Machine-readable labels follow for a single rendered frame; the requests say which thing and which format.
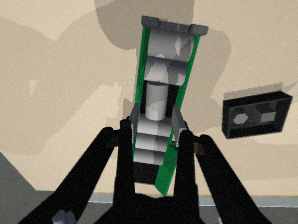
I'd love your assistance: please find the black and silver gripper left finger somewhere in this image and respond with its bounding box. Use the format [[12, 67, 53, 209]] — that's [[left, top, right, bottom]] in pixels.
[[18, 102, 140, 224]]

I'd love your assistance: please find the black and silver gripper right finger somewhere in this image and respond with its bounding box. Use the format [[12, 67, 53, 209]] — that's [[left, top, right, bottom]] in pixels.
[[171, 105, 272, 224]]

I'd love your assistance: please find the black open tray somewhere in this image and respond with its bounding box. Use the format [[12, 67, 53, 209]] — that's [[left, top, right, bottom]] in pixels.
[[222, 91, 292, 140]]

